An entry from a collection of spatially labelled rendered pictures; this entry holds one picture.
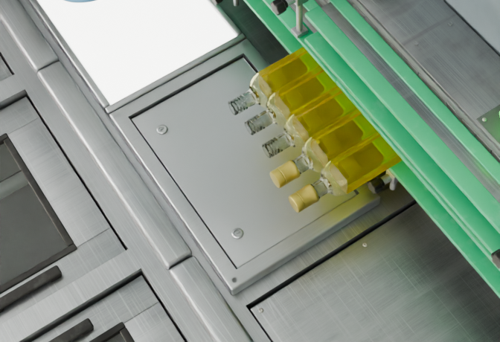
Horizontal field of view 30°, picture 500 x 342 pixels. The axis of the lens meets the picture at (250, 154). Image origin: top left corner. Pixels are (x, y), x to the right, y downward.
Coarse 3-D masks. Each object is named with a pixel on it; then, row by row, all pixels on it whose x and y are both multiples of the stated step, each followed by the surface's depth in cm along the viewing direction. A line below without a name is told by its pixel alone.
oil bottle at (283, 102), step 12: (312, 72) 175; (324, 72) 175; (288, 84) 174; (300, 84) 173; (312, 84) 173; (324, 84) 173; (276, 96) 172; (288, 96) 172; (300, 96) 172; (312, 96) 172; (276, 108) 171; (288, 108) 171; (300, 108) 172; (276, 120) 172
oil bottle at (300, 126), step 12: (324, 96) 172; (336, 96) 172; (312, 108) 171; (324, 108) 171; (336, 108) 170; (348, 108) 170; (288, 120) 170; (300, 120) 169; (312, 120) 169; (324, 120) 169; (336, 120) 170; (288, 132) 170; (300, 132) 168; (312, 132) 169; (300, 144) 170
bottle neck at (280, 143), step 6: (276, 138) 169; (282, 138) 169; (288, 138) 169; (264, 144) 169; (270, 144) 169; (276, 144) 169; (282, 144) 169; (288, 144) 170; (264, 150) 171; (270, 150) 169; (276, 150) 169; (282, 150) 170; (270, 156) 169
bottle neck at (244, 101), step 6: (240, 96) 175; (246, 96) 175; (252, 96) 175; (228, 102) 175; (234, 102) 174; (240, 102) 174; (246, 102) 175; (252, 102) 175; (234, 108) 174; (240, 108) 174; (246, 108) 175; (234, 114) 176
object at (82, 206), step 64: (0, 0) 208; (0, 64) 204; (64, 64) 201; (0, 128) 195; (64, 128) 193; (0, 192) 188; (64, 192) 187; (128, 192) 182; (384, 192) 181; (0, 256) 180; (64, 256) 180; (128, 256) 177; (192, 256) 174; (320, 256) 175; (384, 256) 176; (448, 256) 175; (0, 320) 173; (64, 320) 174; (128, 320) 172; (192, 320) 170; (256, 320) 172; (320, 320) 170; (384, 320) 169; (448, 320) 169
